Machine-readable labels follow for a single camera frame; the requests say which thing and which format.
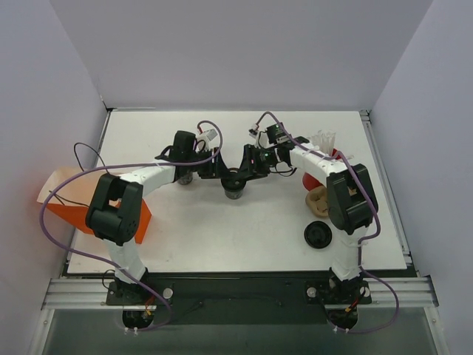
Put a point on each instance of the dark coffee cup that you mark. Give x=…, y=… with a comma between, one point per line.
x=233, y=194
x=185, y=180

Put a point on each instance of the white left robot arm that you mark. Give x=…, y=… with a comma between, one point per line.
x=130, y=273

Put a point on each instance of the red straw holder cup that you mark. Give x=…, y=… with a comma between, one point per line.
x=309, y=181

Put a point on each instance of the orange paper bag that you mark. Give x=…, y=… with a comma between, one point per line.
x=74, y=199

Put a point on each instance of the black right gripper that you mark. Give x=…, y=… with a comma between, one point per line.
x=250, y=160

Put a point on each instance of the brown cardboard cup carrier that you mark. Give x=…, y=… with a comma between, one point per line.
x=316, y=201

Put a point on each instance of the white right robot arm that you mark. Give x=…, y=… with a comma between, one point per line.
x=352, y=207

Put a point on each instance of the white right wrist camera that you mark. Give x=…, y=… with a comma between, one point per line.
x=261, y=139

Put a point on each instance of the aluminium frame rail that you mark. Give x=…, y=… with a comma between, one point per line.
x=90, y=294

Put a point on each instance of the black cup lid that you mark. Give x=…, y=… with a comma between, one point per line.
x=232, y=184
x=318, y=235

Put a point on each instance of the black cup lid on table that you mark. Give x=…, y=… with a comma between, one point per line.
x=318, y=235

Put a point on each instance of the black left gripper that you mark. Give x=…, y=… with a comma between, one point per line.
x=215, y=163

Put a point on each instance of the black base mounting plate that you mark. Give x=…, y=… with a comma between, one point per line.
x=336, y=301

